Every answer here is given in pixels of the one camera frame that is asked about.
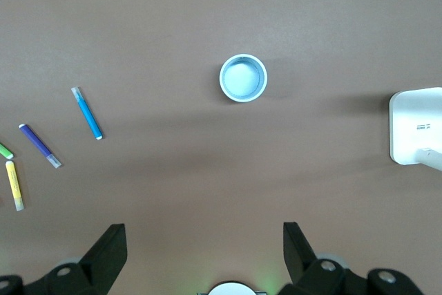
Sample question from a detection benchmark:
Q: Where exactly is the white stand base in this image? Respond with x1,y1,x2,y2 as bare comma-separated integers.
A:
388,86,442,171

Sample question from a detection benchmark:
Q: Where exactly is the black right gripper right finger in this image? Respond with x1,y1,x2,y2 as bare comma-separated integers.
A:
278,221,424,295

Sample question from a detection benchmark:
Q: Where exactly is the light blue cup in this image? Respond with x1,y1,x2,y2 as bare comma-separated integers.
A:
218,53,269,104

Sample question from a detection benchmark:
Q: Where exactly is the blue marker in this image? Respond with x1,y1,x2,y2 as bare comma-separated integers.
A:
70,86,104,141

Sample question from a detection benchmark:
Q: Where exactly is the yellow marker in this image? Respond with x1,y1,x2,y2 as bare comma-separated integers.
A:
4,160,26,212

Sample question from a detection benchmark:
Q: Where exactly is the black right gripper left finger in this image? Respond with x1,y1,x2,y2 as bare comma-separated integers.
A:
0,223,128,295

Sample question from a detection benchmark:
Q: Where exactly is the purple marker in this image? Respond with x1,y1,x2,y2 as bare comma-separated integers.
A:
18,123,62,169

